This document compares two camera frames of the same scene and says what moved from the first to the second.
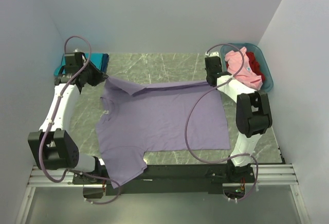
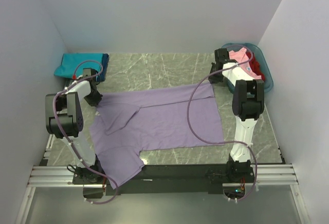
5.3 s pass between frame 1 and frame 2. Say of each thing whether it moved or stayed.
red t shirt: stayed
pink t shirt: stayed
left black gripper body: moved
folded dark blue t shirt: stayed
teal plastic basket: stayed
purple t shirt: moved
